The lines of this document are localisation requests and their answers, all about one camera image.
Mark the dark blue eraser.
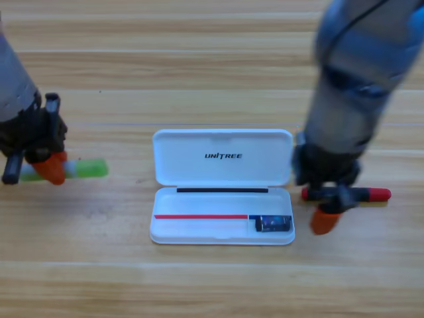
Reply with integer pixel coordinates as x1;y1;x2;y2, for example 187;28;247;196
254;215;293;233

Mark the white Unitree pencil case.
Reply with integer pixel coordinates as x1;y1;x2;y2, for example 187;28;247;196
149;128;296;246

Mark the red and black marker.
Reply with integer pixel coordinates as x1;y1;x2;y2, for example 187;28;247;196
301;186;393;203

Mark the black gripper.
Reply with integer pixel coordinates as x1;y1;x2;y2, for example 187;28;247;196
290;131;362;237
0;92;69;186

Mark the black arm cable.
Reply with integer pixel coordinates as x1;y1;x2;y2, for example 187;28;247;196
323;0;392;67

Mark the green highlighter pen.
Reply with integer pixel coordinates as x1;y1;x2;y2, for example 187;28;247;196
19;158;110;183

